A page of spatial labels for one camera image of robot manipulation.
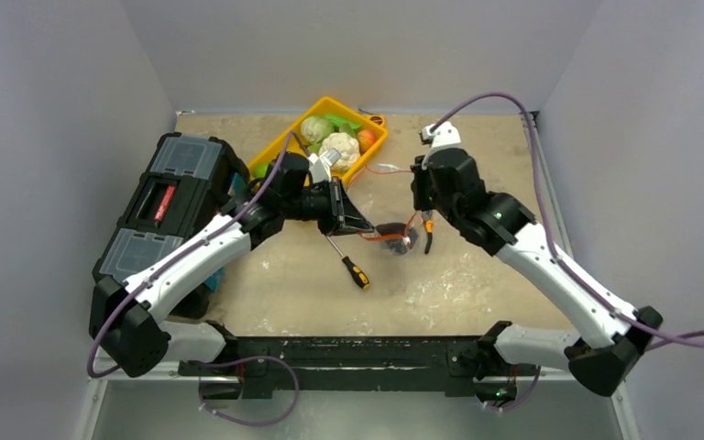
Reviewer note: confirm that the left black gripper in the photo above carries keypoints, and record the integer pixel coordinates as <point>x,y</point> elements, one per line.
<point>349,219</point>

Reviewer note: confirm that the clear orange zip bag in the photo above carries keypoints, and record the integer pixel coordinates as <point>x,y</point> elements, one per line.
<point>384,169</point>

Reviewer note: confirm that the orange black pliers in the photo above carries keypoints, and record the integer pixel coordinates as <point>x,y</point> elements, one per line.
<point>428,226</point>

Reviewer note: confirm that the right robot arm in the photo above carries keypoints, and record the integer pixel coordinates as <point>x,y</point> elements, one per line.
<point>605,343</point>

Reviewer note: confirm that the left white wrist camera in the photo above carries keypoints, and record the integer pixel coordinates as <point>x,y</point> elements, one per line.
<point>320,165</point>

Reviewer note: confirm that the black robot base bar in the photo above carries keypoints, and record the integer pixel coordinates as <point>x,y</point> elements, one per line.
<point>457,366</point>

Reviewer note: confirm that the white toy cauliflower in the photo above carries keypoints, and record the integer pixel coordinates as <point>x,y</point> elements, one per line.
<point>347,146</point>

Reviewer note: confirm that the black plastic toolbox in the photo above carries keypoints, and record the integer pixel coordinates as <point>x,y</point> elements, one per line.
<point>185,184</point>

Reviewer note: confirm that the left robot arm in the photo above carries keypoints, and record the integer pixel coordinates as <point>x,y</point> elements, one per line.
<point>129,323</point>

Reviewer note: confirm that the purple toy eggplant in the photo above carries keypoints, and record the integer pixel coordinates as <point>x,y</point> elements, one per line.
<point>401,238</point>

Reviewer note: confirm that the yellow black screwdriver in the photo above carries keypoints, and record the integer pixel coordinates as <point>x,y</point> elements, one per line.
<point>356,273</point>

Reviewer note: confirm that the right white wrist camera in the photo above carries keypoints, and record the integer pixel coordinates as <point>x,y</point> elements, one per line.
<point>442,137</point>

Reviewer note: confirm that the aluminium frame rail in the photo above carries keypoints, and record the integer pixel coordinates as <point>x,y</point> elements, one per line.
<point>547,194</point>

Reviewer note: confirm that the green toy cabbage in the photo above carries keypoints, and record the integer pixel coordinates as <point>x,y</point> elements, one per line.
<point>316,128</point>

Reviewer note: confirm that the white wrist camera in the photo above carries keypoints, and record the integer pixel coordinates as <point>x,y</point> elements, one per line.
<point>320,165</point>
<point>442,137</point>

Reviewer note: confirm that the dark red toy fruit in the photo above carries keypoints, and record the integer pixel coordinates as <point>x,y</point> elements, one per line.
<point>259,171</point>

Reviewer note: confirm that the yellow plastic bin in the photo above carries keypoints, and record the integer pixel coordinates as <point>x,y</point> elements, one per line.
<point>292,139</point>

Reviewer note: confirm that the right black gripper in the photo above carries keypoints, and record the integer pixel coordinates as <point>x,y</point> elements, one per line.
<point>421,189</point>

